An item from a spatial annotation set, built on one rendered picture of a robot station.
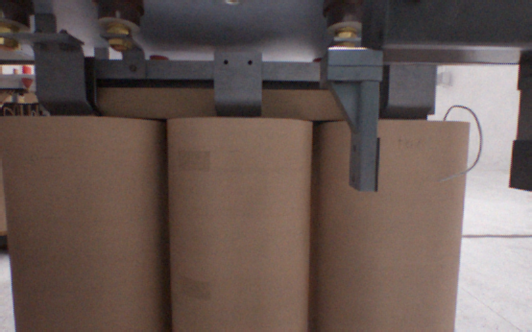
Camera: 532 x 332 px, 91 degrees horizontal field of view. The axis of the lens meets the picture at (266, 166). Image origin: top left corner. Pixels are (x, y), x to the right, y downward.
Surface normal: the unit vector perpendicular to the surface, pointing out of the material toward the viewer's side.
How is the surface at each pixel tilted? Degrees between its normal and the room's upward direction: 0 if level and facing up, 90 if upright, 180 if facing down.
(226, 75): 90
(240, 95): 90
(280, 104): 90
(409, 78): 90
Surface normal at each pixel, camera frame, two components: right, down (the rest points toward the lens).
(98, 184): 0.36, 0.08
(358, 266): -0.41, 0.07
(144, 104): 0.02, 0.08
